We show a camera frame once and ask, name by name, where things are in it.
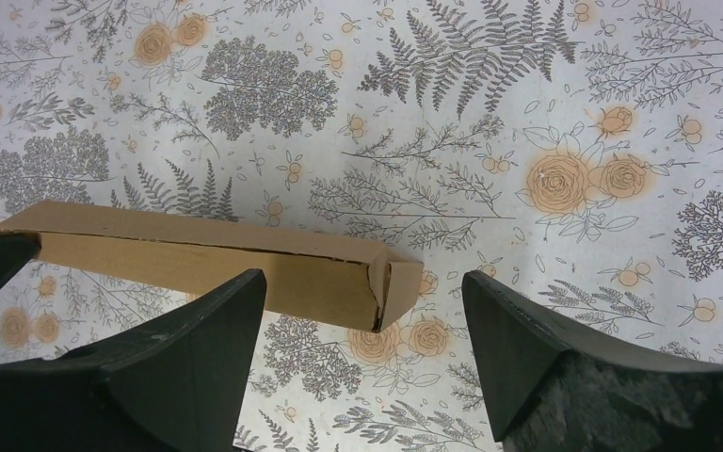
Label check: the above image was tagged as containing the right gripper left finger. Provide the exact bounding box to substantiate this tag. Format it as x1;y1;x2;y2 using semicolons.
50;269;266;451

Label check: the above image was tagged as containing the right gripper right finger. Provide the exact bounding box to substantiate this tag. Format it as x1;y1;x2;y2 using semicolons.
462;271;723;444

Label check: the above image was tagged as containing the brown cardboard paper box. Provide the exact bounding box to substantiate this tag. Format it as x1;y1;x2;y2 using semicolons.
0;201;424;332

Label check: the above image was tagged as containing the floral patterned table mat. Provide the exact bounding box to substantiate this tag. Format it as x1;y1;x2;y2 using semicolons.
0;1;723;451

